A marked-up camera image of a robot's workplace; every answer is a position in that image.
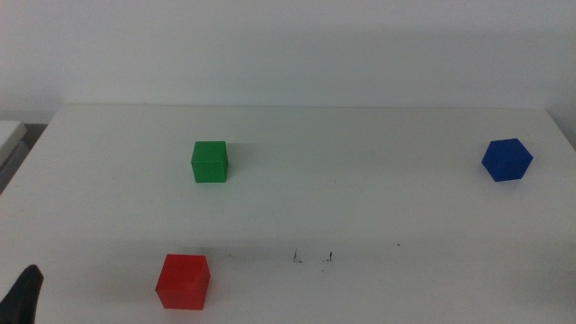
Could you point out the blue cube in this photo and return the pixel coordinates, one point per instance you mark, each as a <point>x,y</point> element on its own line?
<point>506,159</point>

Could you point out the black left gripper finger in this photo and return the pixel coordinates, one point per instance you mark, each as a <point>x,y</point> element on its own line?
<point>22,297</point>

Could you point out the green cube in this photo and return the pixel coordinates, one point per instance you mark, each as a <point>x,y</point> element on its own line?
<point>209,162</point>

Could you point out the red cube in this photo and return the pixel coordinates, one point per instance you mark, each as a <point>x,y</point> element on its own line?
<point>182,283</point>

